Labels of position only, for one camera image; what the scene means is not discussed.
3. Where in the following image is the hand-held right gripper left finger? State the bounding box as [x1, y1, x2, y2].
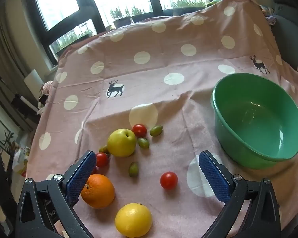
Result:
[15, 150, 97, 238]

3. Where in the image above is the black chair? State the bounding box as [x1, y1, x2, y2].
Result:
[0, 144, 18, 228]

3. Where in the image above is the grey sofa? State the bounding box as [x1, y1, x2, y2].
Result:
[261, 0, 298, 80]

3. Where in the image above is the green plastic bowl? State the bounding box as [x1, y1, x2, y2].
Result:
[211, 73, 298, 169]

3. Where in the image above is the orange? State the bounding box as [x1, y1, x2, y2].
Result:
[81, 174, 115, 209]

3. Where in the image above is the black low box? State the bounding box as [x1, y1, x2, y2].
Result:
[11, 94, 38, 116]

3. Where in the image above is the yellow lemon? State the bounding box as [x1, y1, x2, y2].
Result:
[115, 203, 152, 238]

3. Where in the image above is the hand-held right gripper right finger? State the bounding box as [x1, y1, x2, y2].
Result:
[198, 150, 282, 238]

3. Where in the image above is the pink polka dot deer cloth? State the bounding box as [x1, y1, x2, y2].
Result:
[22, 0, 298, 238]

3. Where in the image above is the yellow-green pear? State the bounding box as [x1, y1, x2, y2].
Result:
[107, 128, 137, 157]

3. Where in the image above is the black framed window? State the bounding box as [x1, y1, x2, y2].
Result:
[25, 0, 214, 67]

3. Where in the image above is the pile of pastel clothes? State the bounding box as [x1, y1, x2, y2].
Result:
[262, 5, 277, 25]

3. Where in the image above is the black planter with green plants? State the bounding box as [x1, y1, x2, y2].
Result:
[164, 0, 210, 16]
[110, 6, 152, 29]

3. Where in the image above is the printed plastic bag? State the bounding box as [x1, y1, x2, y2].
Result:
[12, 147, 30, 176]

